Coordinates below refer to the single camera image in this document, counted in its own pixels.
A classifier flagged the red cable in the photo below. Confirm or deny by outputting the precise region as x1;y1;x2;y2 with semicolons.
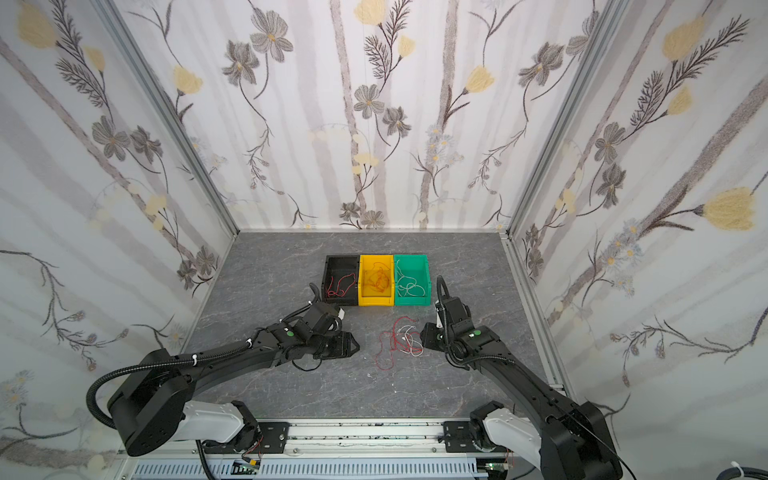
326;272;358;299
374;316;424;372

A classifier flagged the white cable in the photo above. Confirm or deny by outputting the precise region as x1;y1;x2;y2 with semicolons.
395;272;428;299
398;325;426;358

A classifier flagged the orange cable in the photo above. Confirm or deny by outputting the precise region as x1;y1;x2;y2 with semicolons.
365;263;392;296

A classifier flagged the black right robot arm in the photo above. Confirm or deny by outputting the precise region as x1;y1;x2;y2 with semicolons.
421;276;637;479

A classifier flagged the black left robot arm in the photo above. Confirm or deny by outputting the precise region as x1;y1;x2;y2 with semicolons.
85;287;360;457

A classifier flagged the black storage bin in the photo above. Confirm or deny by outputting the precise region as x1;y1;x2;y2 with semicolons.
321;255;360;306

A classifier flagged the green storage bin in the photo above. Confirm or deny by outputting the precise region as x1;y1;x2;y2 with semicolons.
394;254;432;306

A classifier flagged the yellow storage bin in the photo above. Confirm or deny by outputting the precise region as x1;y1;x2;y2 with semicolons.
358;254;395;307

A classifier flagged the red cable in black bin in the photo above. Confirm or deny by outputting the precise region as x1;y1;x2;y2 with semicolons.
326;272;358;299

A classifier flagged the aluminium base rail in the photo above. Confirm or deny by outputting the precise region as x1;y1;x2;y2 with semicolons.
116;416;613;463

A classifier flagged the white slotted cable duct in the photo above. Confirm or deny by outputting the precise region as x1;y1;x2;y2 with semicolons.
133;458;488;480

